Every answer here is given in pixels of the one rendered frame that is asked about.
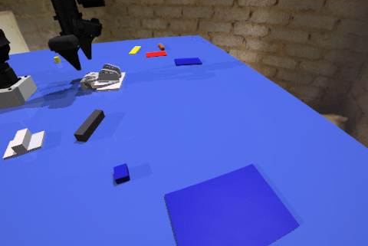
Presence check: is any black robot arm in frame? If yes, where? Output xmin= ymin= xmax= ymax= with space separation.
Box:
xmin=0 ymin=0 xmax=105 ymax=89

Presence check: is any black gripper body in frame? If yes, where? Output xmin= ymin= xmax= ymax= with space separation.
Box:
xmin=48 ymin=9 xmax=91 ymax=51

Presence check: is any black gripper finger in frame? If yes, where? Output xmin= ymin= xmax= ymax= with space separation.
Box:
xmin=55 ymin=46 xmax=81 ymax=71
xmin=78 ymin=36 xmax=95 ymax=60

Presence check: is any red rectangular block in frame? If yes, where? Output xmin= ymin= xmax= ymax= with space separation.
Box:
xmin=146 ymin=51 xmax=167 ymax=57

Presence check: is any yellow flat bar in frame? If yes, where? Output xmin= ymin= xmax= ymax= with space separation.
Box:
xmin=129 ymin=46 xmax=141 ymax=54

